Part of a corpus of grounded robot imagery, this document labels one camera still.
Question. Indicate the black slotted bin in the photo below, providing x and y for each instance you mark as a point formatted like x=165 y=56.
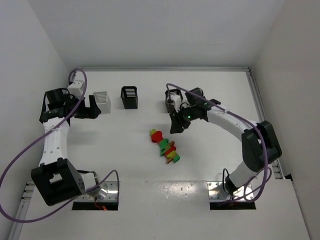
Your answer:
x=129 y=97
x=170 y=92

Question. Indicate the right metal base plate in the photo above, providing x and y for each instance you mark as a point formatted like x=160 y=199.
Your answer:
x=217 y=194

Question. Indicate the green red brown lego stack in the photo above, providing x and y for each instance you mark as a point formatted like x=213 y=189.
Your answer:
x=169 y=151

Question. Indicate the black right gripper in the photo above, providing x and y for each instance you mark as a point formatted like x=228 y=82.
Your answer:
x=181 y=120

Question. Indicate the black slotted bin left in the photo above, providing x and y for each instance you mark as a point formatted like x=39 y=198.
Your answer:
x=129 y=97

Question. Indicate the lime lego brick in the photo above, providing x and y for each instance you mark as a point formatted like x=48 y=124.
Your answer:
x=152 y=132

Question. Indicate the black slotted bin right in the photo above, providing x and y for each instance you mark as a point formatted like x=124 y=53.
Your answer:
x=170 y=92

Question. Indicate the metal base plate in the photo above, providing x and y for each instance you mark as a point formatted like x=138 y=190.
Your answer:
x=217 y=194
x=108 y=193

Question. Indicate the red rounded lego brick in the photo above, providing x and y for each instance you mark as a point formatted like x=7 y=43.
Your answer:
x=157 y=137

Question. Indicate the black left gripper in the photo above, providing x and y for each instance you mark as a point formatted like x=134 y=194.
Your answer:
x=83 y=110

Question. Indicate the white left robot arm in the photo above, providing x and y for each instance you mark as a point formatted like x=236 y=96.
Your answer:
x=56 y=178

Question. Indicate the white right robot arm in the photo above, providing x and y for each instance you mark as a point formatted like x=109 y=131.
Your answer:
x=259 y=143

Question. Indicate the white slotted bin far left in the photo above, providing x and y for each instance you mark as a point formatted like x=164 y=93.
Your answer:
x=103 y=101

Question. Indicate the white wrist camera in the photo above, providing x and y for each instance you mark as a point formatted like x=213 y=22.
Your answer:
x=76 y=88
x=173 y=103

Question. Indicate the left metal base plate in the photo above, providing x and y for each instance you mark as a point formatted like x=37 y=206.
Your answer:
x=108 y=193

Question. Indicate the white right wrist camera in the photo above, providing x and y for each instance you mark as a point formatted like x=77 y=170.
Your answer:
x=173 y=103

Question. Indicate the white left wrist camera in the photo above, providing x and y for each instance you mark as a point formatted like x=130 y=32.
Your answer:
x=76 y=88

